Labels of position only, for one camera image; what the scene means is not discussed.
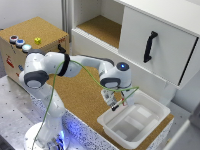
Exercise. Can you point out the yellow block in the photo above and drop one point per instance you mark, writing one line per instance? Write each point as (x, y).
(37, 40)

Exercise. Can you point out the white cabinet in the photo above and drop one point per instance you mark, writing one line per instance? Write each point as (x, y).
(100, 46)

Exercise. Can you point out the white sliding door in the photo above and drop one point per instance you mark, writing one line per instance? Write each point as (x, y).
(166, 46)

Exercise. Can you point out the blue button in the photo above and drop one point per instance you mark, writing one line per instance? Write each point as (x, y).
(20, 42)

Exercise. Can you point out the white plastic box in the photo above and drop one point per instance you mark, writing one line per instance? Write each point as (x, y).
(140, 126)

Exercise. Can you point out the red button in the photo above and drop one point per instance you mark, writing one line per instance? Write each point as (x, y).
(13, 38)

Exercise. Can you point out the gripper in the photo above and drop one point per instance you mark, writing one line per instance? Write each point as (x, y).
(108, 96)

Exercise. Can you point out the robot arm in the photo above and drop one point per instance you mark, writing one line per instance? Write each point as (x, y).
(45, 63)

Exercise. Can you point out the green button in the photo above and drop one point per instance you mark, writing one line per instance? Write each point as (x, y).
(26, 47)

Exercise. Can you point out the wooden drawer box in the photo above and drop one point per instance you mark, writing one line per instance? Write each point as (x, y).
(36, 30)

